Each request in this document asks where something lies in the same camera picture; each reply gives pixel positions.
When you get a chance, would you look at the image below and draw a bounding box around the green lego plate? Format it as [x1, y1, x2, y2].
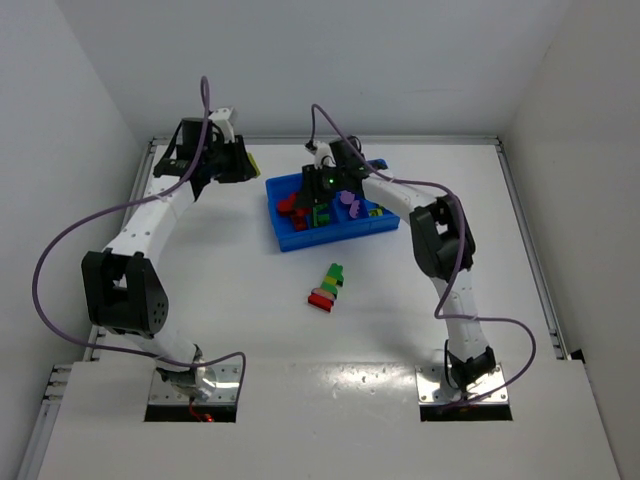
[312, 203, 331, 228]

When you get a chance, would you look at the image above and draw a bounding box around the blue divided plastic bin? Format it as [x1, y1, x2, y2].
[266, 173, 400, 252]

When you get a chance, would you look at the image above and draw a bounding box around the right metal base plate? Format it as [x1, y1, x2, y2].
[415, 364, 509, 406]

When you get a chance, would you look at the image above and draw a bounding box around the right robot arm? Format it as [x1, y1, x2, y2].
[295, 136, 496, 394]

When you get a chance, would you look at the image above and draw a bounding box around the metal base plate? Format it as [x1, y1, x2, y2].
[148, 364, 242, 406]
[415, 364, 509, 406]

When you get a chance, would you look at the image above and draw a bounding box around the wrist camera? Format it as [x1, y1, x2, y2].
[304, 140, 334, 169]
[209, 106, 237, 143]

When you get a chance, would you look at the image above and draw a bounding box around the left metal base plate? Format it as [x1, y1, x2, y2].
[148, 364, 242, 406]

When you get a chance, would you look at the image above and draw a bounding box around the round red lego brick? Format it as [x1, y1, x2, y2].
[276, 194, 296, 217]

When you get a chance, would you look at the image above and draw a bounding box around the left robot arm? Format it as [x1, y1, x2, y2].
[81, 107, 260, 397]

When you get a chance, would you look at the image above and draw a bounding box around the lime long lego brick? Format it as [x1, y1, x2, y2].
[247, 153, 261, 178]

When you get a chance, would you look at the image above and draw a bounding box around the green red lego stack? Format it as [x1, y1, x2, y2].
[307, 263, 344, 313]

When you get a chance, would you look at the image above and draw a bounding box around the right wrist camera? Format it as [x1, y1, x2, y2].
[304, 140, 334, 169]

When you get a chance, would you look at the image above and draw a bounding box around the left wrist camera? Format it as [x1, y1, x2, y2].
[209, 106, 237, 143]

